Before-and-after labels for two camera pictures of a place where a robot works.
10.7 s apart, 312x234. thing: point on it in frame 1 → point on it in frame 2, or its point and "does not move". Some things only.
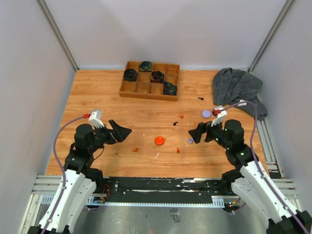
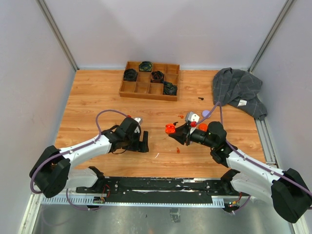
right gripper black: x=202 y=128 → x=183 y=134
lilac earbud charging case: x=206 y=114 does not move
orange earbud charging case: x=159 y=140 → x=169 y=128
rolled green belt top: x=146 y=66 does not move
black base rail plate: x=162 y=188 does not move
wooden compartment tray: x=143 y=87 does not move
